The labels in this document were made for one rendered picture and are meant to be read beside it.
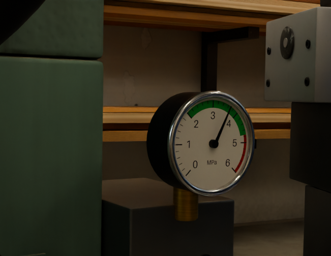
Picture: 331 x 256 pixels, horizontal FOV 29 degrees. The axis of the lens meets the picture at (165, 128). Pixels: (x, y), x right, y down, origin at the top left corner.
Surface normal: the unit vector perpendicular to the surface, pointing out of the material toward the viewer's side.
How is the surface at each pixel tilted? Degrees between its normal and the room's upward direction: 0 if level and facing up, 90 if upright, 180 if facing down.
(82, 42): 90
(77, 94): 90
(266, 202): 90
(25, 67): 90
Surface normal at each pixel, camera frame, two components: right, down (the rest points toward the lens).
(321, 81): 0.20, 0.06
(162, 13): 0.44, 0.06
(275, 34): -0.98, 0.00
